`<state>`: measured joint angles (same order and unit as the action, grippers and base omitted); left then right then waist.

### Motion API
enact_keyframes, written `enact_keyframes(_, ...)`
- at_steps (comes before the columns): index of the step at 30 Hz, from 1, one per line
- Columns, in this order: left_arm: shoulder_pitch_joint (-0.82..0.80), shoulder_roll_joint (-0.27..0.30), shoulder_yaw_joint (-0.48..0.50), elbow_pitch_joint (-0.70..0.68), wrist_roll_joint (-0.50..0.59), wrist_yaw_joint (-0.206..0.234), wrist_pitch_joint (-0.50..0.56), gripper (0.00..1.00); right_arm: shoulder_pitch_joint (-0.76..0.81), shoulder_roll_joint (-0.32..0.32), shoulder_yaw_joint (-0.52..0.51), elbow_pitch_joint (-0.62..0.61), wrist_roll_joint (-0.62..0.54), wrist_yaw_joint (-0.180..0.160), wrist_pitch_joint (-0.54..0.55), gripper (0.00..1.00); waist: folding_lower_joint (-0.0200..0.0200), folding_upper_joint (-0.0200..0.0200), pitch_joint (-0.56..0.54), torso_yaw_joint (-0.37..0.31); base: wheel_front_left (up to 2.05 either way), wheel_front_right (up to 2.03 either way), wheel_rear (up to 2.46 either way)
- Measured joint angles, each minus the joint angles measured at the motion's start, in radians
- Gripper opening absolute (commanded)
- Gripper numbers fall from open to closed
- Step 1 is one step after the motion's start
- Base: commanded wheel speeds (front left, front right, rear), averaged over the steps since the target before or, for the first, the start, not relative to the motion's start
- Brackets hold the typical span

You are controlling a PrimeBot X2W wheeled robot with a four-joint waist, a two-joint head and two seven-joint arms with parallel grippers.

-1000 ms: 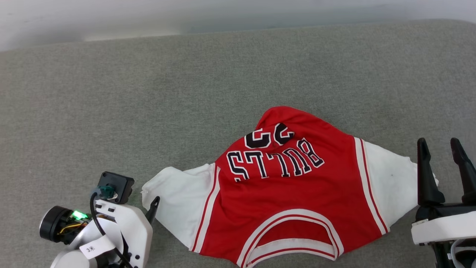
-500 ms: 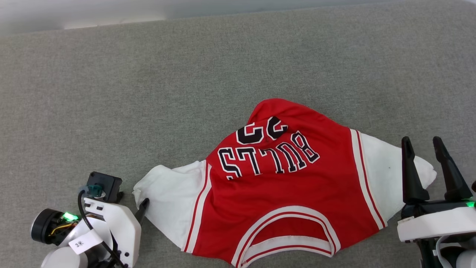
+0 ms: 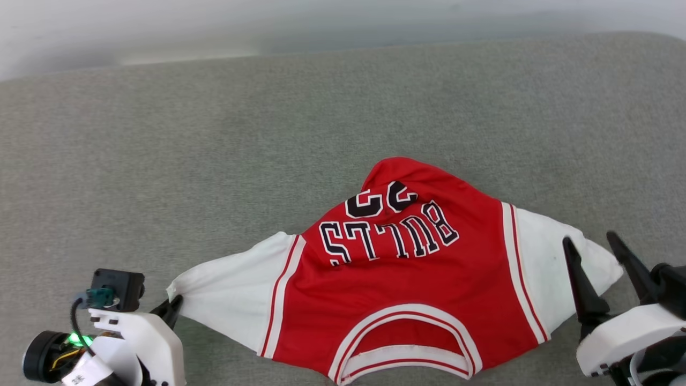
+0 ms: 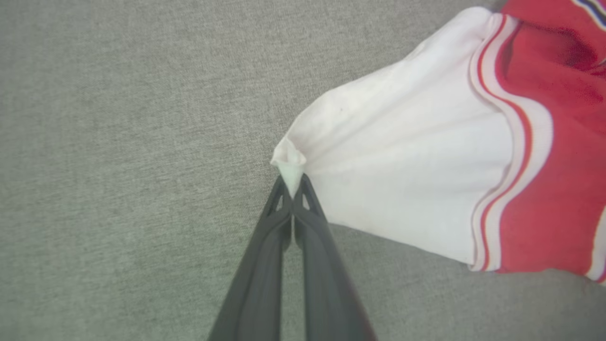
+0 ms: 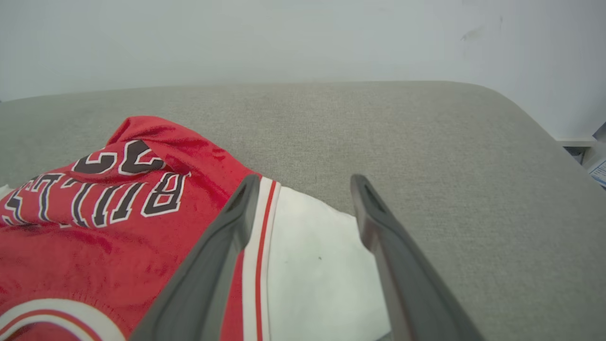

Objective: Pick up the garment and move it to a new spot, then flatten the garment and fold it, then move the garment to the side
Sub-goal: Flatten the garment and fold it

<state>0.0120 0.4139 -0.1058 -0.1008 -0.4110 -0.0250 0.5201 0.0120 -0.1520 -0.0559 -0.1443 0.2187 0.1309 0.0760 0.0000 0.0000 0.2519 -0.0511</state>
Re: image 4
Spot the grey fabric sofa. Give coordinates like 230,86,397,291
0,0,606,341

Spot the red and white shirt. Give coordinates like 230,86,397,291
270,0,606,286

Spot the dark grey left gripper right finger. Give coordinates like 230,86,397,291
293,174,377,341

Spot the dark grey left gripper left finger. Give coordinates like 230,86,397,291
207,176,294,341

